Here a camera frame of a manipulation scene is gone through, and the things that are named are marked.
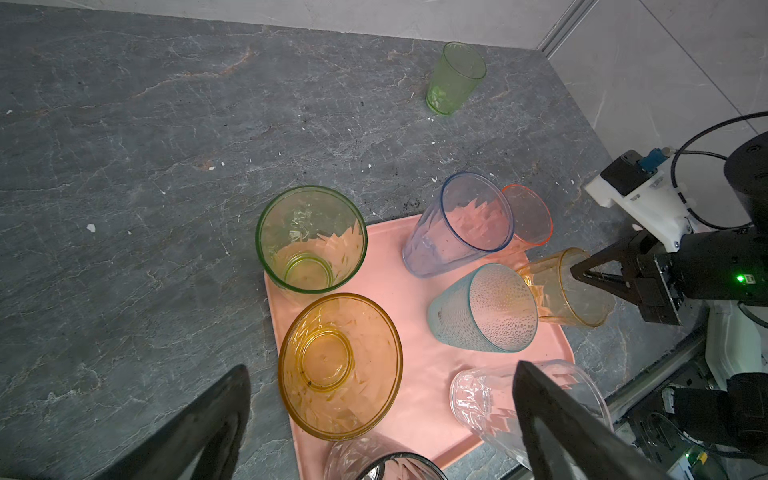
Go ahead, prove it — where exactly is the short green glass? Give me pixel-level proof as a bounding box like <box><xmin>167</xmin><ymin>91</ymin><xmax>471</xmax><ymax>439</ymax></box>
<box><xmin>426</xmin><ymin>41</ymin><xmax>487</xmax><ymax>115</ymax></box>

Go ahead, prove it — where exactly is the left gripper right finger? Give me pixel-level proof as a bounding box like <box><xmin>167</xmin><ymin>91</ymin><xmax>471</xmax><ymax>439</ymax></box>
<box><xmin>512</xmin><ymin>361</ymin><xmax>666</xmax><ymax>479</ymax></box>

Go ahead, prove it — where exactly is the tall dark grey glass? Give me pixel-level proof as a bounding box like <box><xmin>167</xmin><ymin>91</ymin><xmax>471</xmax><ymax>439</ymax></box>
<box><xmin>323</xmin><ymin>432</ymin><xmax>447</xmax><ymax>480</ymax></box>

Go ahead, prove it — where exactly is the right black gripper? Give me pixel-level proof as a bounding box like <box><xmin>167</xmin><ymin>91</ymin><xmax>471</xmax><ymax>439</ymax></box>
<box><xmin>570</xmin><ymin>231</ymin><xmax>684</xmax><ymax>326</ymax></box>

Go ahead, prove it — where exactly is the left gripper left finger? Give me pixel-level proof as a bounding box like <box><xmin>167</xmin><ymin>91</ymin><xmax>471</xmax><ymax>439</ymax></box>
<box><xmin>98</xmin><ymin>364</ymin><xmax>251</xmax><ymax>479</ymax></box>

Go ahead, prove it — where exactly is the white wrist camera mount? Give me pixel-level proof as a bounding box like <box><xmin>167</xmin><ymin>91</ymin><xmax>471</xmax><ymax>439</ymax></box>
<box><xmin>585</xmin><ymin>147</ymin><xmax>710</xmax><ymax>252</ymax></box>

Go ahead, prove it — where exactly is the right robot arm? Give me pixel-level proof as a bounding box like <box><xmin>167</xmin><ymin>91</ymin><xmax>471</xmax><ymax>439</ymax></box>
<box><xmin>571</xmin><ymin>134</ymin><xmax>767</xmax><ymax>463</ymax></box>

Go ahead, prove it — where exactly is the tall yellow glass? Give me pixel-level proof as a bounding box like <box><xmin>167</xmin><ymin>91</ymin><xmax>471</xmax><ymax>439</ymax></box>
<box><xmin>277</xmin><ymin>293</ymin><xmax>404</xmax><ymax>441</ymax></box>

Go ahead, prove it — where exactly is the tall blue glass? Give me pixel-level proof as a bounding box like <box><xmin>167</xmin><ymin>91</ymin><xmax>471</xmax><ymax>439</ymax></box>
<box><xmin>402</xmin><ymin>172</ymin><xmax>516</xmax><ymax>279</ymax></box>

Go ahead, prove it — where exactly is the tall green glass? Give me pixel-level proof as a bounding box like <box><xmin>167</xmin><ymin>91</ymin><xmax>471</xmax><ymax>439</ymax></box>
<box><xmin>255</xmin><ymin>185</ymin><xmax>369</xmax><ymax>305</ymax></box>

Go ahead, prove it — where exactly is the teal dimpled glass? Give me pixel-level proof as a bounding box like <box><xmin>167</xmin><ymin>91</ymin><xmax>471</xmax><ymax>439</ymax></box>
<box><xmin>427</xmin><ymin>263</ymin><xmax>539</xmax><ymax>353</ymax></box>

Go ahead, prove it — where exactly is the short yellow glass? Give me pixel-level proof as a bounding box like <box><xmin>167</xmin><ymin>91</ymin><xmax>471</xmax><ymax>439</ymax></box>
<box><xmin>517</xmin><ymin>248</ymin><xmax>615</xmax><ymax>328</ymax></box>

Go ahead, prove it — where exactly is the pink glass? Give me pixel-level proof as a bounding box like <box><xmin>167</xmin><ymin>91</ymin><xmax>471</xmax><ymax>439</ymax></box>
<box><xmin>488</xmin><ymin>184</ymin><xmax>554</xmax><ymax>262</ymax></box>

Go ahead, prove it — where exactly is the clear glass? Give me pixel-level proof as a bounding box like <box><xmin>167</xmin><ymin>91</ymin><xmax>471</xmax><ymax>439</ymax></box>
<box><xmin>450</xmin><ymin>359</ymin><xmax>613</xmax><ymax>469</ymax></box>

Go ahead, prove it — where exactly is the pink tray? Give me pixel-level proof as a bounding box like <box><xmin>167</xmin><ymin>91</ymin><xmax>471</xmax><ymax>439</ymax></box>
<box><xmin>263</xmin><ymin>214</ymin><xmax>576</xmax><ymax>480</ymax></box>

